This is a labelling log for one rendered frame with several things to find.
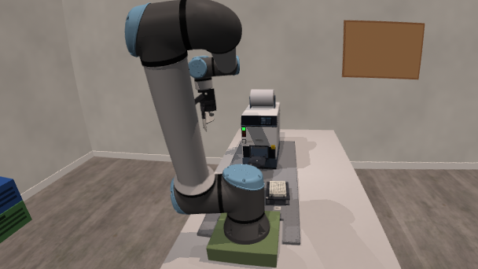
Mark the dark grey rectangular frame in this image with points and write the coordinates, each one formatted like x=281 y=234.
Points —
x=276 y=200

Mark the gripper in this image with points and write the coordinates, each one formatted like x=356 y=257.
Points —
x=207 y=104

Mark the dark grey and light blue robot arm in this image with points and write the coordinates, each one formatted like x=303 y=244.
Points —
x=160 y=34

